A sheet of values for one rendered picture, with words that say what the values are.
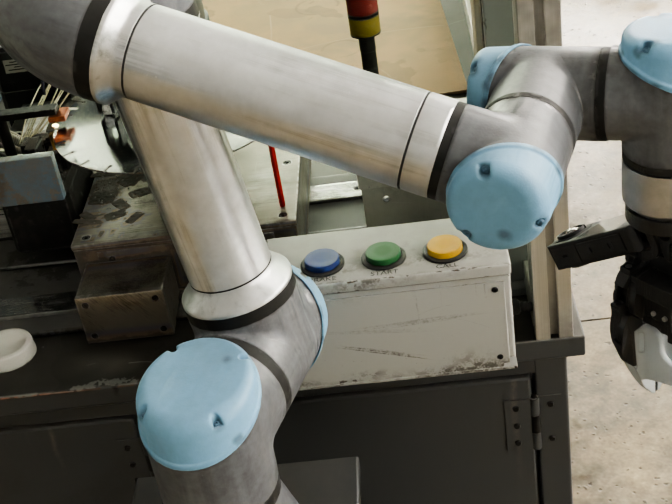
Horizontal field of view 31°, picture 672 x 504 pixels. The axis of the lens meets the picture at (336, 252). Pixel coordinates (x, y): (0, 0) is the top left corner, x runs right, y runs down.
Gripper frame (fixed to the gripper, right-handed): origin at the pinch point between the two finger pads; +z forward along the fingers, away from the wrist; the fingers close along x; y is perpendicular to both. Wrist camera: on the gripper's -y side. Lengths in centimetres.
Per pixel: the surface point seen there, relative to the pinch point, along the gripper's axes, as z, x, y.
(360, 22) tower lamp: -8, 26, -72
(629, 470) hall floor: 91, 61, -53
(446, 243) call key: 0.3, 3.7, -31.2
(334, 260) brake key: 0.3, -6.8, -38.5
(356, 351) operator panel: 11.3, -7.8, -35.6
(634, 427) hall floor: 91, 71, -60
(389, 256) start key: 0.3, -2.2, -34.2
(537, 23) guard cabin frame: -23.9, 13.9, -25.4
